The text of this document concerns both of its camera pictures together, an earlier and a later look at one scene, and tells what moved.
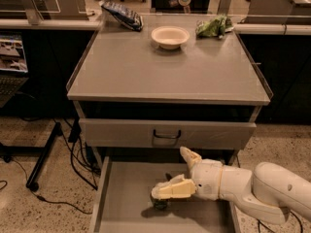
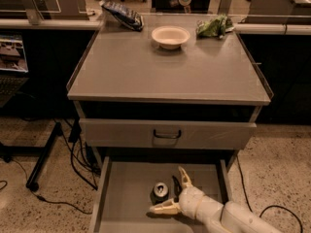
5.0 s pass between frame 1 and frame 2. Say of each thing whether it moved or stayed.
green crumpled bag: stayed
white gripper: moved
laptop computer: stayed
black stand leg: stayed
